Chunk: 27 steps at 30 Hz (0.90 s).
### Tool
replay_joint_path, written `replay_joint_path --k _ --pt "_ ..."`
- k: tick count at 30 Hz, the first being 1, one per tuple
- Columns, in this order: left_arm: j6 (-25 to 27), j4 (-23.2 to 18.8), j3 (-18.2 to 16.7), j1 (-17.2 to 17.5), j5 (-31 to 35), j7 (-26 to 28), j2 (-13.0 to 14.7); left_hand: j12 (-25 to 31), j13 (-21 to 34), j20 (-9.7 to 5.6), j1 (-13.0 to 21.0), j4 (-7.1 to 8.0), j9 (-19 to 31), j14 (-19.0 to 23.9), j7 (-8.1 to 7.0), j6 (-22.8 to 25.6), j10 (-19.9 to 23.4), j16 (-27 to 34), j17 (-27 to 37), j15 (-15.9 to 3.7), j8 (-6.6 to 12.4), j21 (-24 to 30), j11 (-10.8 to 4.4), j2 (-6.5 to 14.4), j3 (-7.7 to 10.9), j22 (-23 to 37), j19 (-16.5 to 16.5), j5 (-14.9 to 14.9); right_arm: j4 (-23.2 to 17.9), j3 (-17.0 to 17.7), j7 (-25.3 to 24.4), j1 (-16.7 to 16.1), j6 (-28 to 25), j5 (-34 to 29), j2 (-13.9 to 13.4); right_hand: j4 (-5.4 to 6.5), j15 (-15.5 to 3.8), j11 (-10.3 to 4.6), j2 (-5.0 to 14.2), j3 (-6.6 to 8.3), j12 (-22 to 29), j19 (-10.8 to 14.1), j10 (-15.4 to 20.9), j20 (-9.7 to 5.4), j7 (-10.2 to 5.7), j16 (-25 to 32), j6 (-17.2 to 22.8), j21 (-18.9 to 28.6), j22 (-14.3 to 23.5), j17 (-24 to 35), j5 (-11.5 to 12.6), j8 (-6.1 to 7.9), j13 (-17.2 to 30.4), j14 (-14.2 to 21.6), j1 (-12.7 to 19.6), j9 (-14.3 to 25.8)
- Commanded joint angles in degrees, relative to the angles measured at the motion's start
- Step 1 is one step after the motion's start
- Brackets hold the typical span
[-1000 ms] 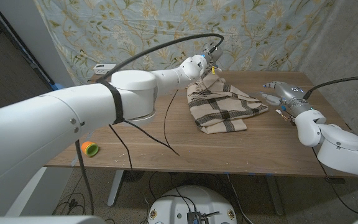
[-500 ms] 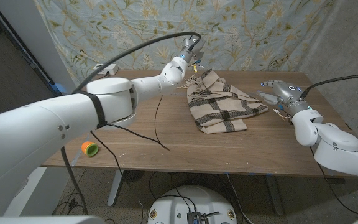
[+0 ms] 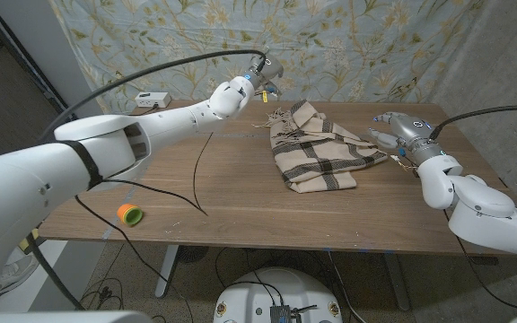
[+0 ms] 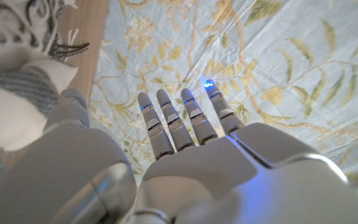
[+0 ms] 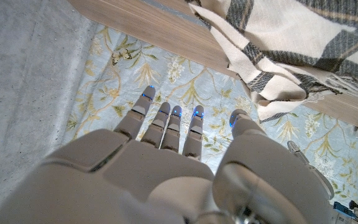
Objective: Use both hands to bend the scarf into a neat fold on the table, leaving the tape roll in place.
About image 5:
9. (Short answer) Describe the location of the beige plaid scarf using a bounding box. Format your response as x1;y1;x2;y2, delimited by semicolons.
186;0;358;124

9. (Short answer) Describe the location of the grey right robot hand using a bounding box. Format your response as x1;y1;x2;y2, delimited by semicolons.
0;85;335;224

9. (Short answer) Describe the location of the floral printed backdrop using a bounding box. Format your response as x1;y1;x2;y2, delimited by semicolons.
62;24;358;208

